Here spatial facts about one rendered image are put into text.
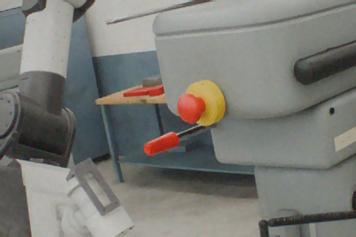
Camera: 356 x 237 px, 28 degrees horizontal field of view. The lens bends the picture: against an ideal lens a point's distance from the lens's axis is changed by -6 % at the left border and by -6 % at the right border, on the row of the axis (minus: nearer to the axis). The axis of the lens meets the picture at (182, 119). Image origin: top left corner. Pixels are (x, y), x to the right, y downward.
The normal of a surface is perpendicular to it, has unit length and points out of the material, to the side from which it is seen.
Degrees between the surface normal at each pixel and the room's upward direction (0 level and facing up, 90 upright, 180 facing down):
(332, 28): 90
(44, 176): 58
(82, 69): 90
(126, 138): 90
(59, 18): 83
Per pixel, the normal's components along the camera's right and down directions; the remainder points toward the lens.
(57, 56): 0.72, -0.14
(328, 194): -0.12, 0.22
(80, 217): -0.59, 0.26
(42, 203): 0.57, -0.54
